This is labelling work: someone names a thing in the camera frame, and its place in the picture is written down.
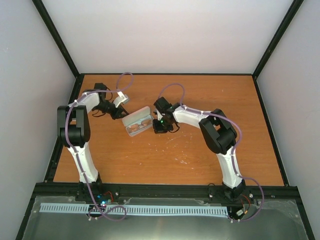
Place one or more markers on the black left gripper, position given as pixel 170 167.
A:
pixel 117 115

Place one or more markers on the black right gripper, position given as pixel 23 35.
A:
pixel 157 130

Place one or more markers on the clear orange-lens sunglasses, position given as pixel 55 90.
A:
pixel 137 126

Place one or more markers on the pink glasses case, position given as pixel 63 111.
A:
pixel 136 117

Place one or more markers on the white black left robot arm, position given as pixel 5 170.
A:
pixel 73 126

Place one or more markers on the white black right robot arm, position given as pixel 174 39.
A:
pixel 218 133

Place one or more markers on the clear acrylic front plate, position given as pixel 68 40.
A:
pixel 278 220

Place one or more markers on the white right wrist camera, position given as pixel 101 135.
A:
pixel 157 114

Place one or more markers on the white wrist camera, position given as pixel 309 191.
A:
pixel 121 99
pixel 157 114

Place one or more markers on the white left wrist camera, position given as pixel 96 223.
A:
pixel 121 99

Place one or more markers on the light blue slotted cable duct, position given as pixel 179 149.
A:
pixel 138 210

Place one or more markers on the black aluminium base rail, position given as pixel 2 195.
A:
pixel 208 193

